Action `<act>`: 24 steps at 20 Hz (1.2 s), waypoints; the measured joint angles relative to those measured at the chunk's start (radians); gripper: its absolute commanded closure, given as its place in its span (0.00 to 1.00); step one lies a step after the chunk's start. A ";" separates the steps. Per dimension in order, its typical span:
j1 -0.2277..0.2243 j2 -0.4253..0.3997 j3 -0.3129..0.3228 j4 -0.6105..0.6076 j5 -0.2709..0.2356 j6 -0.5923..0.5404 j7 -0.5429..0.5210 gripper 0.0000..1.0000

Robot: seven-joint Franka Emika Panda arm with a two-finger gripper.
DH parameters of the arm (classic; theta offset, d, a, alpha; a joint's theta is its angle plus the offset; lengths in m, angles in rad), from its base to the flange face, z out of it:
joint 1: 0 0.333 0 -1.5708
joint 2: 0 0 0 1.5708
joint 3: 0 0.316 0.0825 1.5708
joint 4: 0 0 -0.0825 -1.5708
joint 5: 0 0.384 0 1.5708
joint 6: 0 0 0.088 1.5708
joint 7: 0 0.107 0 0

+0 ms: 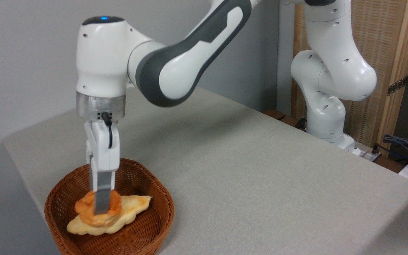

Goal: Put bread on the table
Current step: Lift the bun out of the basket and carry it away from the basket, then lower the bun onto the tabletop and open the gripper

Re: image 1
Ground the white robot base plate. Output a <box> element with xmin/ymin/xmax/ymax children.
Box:
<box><xmin>346</xmin><ymin>141</ymin><xmax>382</xmax><ymax>163</ymax></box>

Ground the metal screen hinge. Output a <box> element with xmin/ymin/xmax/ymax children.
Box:
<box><xmin>387</xmin><ymin>75</ymin><xmax>408</xmax><ymax>96</ymax></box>

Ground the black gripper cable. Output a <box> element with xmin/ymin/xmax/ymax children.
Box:
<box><xmin>98</xmin><ymin>112</ymin><xmax>114</xmax><ymax>149</ymax></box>

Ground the brown wicker basket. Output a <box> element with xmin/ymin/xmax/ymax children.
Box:
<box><xmin>44</xmin><ymin>158</ymin><xmax>175</xmax><ymax>255</ymax></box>

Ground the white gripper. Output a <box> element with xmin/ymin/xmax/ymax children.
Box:
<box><xmin>85</xmin><ymin>120</ymin><xmax>121</xmax><ymax>215</ymax></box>

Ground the long braided pale bread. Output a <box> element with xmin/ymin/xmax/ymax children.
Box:
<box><xmin>67</xmin><ymin>195</ymin><xmax>153</xmax><ymax>236</ymax></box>

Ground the round orange bread roll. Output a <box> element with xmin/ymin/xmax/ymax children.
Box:
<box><xmin>75</xmin><ymin>191</ymin><xmax>122</xmax><ymax>227</ymax></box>

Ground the bundle of dark cables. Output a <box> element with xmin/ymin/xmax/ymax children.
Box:
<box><xmin>382</xmin><ymin>134</ymin><xmax>408</xmax><ymax>167</ymax></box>

